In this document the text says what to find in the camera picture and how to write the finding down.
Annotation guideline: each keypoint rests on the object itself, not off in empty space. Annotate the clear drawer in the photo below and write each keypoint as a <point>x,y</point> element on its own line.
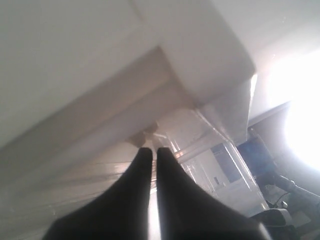
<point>209,159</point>

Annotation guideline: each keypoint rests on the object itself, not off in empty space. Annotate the white plastic drawer cabinet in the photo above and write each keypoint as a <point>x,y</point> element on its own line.
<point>82,83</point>

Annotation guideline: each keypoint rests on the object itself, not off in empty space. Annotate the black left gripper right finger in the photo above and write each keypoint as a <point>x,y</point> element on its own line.
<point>187,212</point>

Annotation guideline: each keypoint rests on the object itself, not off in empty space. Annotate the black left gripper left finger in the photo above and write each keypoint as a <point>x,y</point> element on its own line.
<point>120,213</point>

